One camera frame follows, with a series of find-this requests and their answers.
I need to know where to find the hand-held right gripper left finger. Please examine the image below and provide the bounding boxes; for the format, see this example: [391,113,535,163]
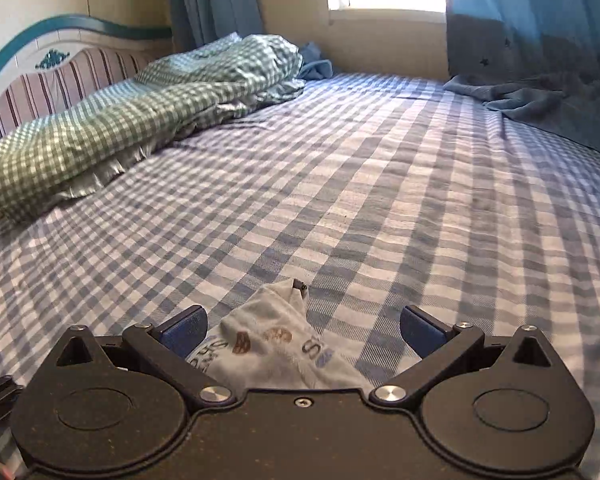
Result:
[55,305,233,405]

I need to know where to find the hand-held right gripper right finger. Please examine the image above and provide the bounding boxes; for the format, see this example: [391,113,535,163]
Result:
[369,305,557,406]

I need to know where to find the grey printed pants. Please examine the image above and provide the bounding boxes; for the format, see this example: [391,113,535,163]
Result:
[186,277,377,392]

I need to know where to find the blue checked bed sheet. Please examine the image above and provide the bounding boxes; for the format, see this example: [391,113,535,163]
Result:
[0,71,600,480]

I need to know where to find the green checked quilt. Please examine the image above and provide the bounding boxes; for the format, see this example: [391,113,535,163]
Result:
[0,34,305,221]

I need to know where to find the blue blanket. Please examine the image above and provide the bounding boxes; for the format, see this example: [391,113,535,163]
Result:
[442,72,600,162]

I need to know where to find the small blue cloth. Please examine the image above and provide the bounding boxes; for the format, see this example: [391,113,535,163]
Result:
[298,42,335,81]

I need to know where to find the striped headboard with teal trim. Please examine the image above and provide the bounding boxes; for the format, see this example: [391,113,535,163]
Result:
[0,14,173,158]

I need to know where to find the blue star-print curtain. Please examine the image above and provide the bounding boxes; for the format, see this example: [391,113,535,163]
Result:
[444,0,600,98]
[164,0,267,55]

